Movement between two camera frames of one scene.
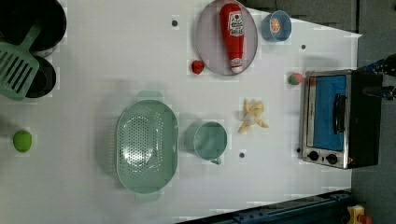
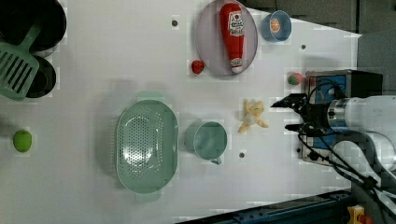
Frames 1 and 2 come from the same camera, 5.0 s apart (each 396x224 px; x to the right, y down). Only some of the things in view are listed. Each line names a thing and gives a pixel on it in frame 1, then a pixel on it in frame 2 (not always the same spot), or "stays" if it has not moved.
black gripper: x=386 y=65 -> x=317 y=119
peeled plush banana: x=252 y=112 stays
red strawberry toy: x=197 y=66 stays
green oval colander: x=148 y=146 stays
